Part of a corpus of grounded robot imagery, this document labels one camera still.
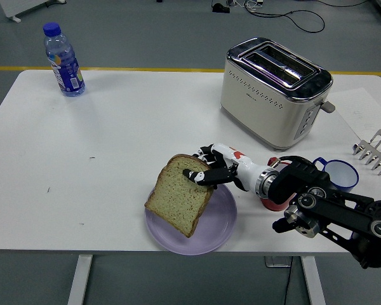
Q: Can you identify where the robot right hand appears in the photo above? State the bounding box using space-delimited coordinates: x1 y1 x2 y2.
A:
182 143 268 193

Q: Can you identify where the cream and chrome toaster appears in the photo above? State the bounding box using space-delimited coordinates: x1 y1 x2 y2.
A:
220 37 337 152

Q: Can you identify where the bread slice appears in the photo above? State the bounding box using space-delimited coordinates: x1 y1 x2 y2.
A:
144 154 217 238

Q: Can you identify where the purple plate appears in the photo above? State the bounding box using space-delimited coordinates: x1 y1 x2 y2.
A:
145 182 237 257

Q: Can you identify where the red mug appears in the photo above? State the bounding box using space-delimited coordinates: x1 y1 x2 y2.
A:
260 156 298 212

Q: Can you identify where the blue mug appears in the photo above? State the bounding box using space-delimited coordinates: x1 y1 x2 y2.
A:
311 156 359 193

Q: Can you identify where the metal toast rack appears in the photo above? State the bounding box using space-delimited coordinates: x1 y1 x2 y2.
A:
352 128 381 176

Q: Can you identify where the white table leg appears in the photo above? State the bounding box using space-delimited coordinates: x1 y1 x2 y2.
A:
300 255 327 305
67 255 93 305

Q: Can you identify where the blue-capped water bottle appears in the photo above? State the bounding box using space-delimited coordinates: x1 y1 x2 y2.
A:
42 22 86 98

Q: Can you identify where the clear bracket under table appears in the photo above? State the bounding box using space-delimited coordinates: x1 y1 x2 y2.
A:
264 255 293 268

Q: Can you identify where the black cable under table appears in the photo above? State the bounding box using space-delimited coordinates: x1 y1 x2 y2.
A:
281 256 295 305

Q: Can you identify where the white cable bundle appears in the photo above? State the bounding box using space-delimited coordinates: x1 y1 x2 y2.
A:
227 0 264 13

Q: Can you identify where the black floor cable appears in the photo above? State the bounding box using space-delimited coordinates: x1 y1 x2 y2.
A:
244 3 325 33

